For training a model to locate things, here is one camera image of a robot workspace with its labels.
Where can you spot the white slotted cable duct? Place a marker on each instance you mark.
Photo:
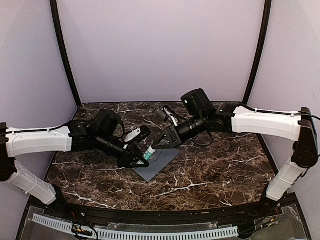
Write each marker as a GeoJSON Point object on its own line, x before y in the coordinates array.
{"type": "Point", "coordinates": [117, 231]}

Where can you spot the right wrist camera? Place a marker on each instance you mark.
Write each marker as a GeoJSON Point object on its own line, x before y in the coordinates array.
{"type": "Point", "coordinates": [161, 114]}

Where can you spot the green and white glue stick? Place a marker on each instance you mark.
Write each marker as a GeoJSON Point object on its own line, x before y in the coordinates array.
{"type": "Point", "coordinates": [149, 153]}

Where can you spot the grey paper envelope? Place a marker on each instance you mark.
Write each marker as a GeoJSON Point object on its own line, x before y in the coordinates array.
{"type": "Point", "coordinates": [158, 161]}

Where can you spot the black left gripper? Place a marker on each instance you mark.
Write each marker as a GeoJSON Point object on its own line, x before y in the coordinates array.
{"type": "Point", "coordinates": [131, 152]}

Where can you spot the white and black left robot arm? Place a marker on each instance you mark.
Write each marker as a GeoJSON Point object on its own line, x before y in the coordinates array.
{"type": "Point", "coordinates": [73, 136]}

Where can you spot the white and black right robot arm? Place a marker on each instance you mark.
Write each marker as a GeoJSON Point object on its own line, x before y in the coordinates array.
{"type": "Point", "coordinates": [296, 126]}

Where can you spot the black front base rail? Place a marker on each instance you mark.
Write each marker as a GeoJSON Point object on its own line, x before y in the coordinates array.
{"type": "Point", "coordinates": [244, 216]}

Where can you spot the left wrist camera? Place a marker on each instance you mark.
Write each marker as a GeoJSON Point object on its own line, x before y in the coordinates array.
{"type": "Point", "coordinates": [137, 135]}

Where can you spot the right black frame post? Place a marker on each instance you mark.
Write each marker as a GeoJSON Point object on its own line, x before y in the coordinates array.
{"type": "Point", "coordinates": [259, 51]}

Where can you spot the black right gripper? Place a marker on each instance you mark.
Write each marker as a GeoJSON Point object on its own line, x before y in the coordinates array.
{"type": "Point", "coordinates": [173, 136]}

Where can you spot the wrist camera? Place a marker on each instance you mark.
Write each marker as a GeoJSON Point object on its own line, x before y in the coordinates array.
{"type": "Point", "coordinates": [161, 114]}
{"type": "Point", "coordinates": [137, 135]}

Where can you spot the black frame post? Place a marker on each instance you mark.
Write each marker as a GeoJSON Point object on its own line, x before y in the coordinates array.
{"type": "Point", "coordinates": [259, 51]}
{"type": "Point", "coordinates": [63, 52]}

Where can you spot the left black frame post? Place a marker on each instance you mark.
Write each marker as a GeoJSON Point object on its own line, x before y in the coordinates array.
{"type": "Point", "coordinates": [63, 52]}

